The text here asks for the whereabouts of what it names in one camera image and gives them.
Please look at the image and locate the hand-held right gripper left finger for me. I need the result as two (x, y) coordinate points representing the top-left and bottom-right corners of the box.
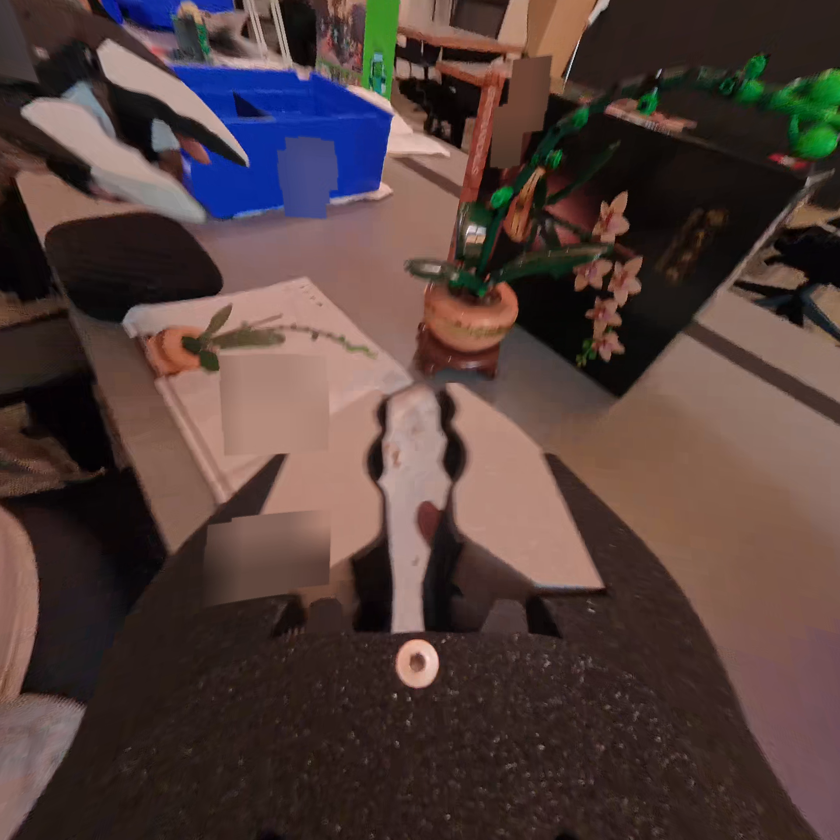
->
(258, 388), (396, 573)

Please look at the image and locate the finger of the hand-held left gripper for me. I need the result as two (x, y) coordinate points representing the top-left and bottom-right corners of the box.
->
(21, 97), (209, 225)
(97, 38), (252, 169)

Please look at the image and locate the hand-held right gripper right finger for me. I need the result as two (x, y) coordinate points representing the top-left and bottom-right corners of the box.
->
(425, 382), (606, 632)

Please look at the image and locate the brick orchid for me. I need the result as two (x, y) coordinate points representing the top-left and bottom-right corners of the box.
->
(402, 52), (840, 383)

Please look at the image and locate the grey desk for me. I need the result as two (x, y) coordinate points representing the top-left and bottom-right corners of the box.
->
(13, 147), (840, 840)

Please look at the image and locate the white instruction booklet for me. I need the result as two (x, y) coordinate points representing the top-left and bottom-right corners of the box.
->
(121, 276), (416, 503)

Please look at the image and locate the blue plastic bin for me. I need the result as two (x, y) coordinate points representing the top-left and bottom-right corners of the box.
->
(172, 62), (396, 222)

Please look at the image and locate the dark printed product box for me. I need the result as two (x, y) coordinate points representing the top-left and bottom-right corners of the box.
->
(314, 0), (368, 74)

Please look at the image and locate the green product box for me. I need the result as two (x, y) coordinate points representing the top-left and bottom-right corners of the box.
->
(360, 0), (403, 101)

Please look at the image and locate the white paper sheet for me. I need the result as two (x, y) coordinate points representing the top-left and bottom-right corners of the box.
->
(327, 84), (455, 206)

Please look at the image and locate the red-brown wooden table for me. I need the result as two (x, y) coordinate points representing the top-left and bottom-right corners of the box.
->
(395, 25), (527, 89)

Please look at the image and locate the black orchid product box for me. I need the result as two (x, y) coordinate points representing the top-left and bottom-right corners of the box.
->
(453, 62), (818, 399)

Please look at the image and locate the black chair base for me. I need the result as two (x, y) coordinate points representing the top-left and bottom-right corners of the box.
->
(734, 215), (840, 343)

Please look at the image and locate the black divider panel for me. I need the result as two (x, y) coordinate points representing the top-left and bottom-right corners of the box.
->
(563, 0), (840, 102)

